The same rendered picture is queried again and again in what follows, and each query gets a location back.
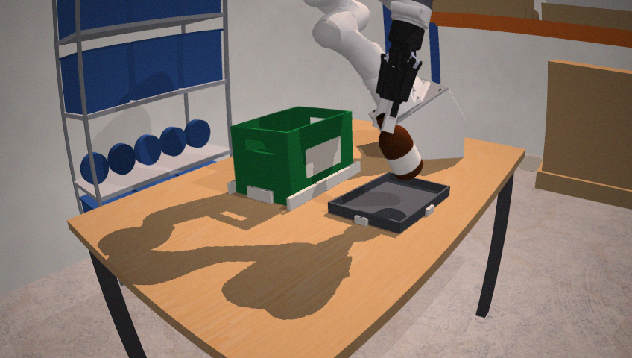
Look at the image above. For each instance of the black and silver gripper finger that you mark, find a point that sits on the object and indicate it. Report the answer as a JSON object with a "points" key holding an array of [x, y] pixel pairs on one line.
{"points": [[384, 89], [404, 80]]}

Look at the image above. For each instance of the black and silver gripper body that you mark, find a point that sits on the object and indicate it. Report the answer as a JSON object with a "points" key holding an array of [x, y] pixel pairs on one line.
{"points": [[407, 38]]}

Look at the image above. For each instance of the green plastic crate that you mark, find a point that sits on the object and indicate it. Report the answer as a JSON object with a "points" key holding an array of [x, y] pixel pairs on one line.
{"points": [[303, 153]]}

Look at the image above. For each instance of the brown glass bottle with white label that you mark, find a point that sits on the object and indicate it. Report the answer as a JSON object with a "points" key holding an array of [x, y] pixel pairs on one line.
{"points": [[399, 151]]}

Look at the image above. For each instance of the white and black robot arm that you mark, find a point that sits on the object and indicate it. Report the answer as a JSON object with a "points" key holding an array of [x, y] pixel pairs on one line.
{"points": [[339, 30]]}

